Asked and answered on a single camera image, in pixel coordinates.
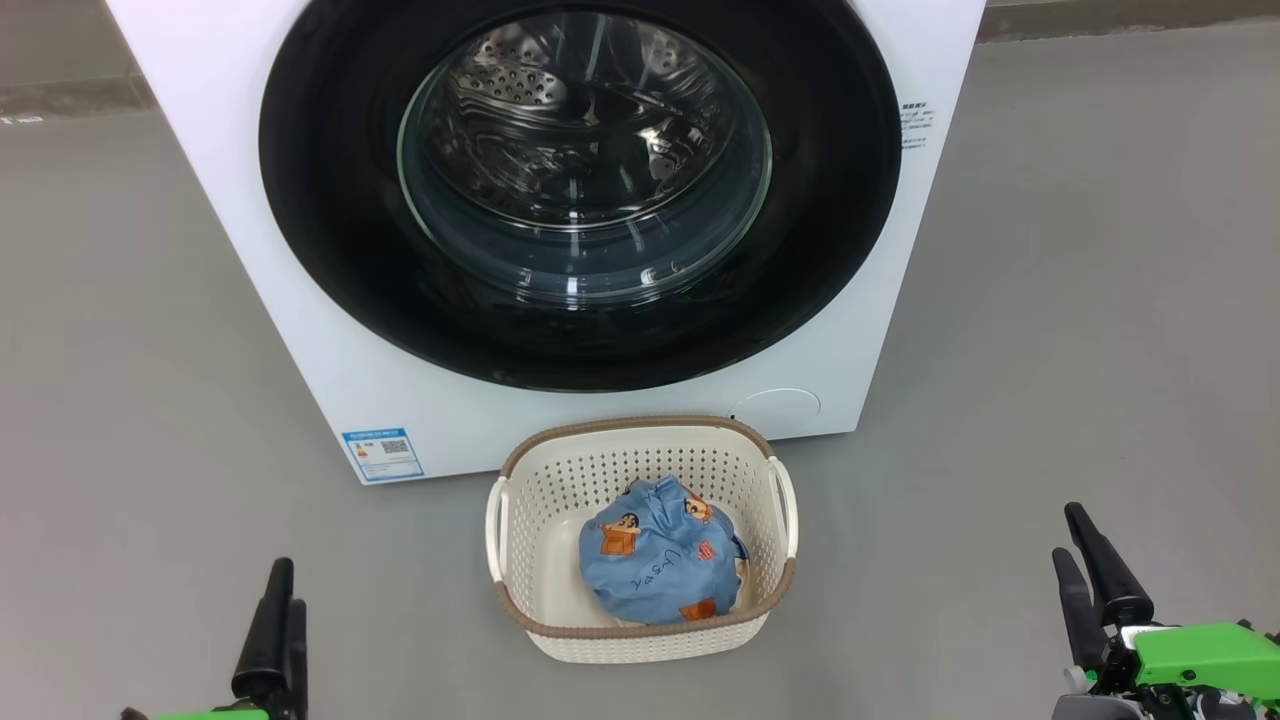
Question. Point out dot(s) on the cream perforated laundry basket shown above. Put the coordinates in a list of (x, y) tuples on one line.
[(560, 470)]

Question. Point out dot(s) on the cream white garment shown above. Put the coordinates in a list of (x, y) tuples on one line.
[(744, 582)]

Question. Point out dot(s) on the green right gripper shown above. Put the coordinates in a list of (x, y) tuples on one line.
[(1210, 655)]

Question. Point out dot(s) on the stainless steel washing machine drum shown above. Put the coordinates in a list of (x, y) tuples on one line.
[(520, 80)]

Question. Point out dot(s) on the white front-load washing machine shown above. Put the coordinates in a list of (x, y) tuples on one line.
[(300, 380)]

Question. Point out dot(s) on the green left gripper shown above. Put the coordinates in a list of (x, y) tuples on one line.
[(215, 714)]

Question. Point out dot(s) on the blue energy label sticker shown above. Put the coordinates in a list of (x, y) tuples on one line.
[(382, 455)]

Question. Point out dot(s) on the small printed text sticker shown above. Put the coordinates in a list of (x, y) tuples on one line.
[(915, 125)]

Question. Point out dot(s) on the round white filter cover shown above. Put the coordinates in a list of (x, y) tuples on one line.
[(780, 408)]

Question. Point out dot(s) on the black round glass washer door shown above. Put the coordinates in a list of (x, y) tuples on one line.
[(330, 200)]

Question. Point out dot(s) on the blue cartoon print garment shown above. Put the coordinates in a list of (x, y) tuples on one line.
[(650, 570)]

